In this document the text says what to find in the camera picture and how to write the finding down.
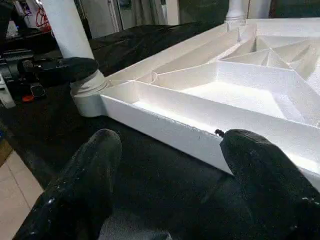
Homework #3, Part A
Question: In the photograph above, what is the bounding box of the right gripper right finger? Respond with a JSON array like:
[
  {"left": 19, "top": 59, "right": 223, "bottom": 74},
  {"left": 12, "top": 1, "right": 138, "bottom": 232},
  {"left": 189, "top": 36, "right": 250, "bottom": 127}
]
[{"left": 219, "top": 129, "right": 320, "bottom": 240}]

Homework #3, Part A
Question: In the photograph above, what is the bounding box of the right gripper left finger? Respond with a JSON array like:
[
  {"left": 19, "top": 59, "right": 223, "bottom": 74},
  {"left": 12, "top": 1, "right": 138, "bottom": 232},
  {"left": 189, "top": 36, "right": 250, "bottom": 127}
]
[{"left": 12, "top": 129, "right": 123, "bottom": 240}]

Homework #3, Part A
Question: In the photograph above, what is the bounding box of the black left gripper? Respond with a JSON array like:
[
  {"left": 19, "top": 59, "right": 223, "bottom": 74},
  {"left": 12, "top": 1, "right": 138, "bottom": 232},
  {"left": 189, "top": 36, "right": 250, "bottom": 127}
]
[{"left": 0, "top": 47, "right": 100, "bottom": 104}]

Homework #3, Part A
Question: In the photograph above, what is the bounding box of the white plastic table leg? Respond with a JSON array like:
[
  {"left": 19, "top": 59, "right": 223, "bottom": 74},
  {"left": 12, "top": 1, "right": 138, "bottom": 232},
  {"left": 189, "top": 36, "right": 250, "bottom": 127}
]
[
  {"left": 40, "top": 0, "right": 109, "bottom": 99},
  {"left": 224, "top": 0, "right": 249, "bottom": 27}
]

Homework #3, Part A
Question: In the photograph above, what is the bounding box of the white plastic table top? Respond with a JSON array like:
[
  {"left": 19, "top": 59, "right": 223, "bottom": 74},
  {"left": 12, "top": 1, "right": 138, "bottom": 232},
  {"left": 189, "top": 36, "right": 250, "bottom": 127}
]
[{"left": 71, "top": 17, "right": 320, "bottom": 192}]

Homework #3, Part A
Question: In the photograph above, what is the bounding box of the black plastic mat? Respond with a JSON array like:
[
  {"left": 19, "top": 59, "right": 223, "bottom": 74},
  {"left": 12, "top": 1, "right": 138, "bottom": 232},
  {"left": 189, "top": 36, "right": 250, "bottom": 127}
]
[{"left": 0, "top": 22, "right": 320, "bottom": 240}]

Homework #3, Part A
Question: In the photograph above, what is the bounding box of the white cabinet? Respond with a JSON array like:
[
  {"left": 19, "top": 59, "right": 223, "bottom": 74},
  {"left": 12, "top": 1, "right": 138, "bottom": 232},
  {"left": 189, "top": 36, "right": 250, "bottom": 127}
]
[{"left": 247, "top": 0, "right": 274, "bottom": 21}]

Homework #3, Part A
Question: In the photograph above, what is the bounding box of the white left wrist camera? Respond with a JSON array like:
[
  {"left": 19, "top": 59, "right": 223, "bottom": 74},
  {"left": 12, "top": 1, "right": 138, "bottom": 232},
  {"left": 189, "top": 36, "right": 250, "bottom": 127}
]
[{"left": 0, "top": 72, "right": 17, "bottom": 110}]

